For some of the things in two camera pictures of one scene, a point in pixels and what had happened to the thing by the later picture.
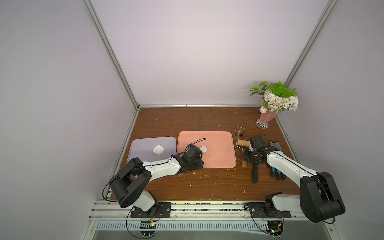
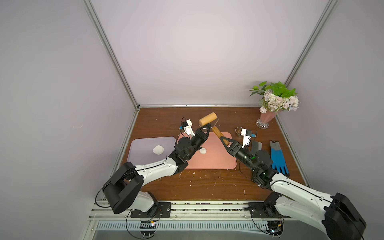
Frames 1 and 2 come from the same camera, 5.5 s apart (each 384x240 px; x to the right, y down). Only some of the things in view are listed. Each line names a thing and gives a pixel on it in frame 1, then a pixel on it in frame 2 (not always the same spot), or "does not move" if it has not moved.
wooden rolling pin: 244,142 -> 207,119
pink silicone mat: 218,147 does not move
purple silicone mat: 151,149 does not move
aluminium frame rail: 113,211 does not move
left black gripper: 200,161 -> 199,138
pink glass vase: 265,118 does not move
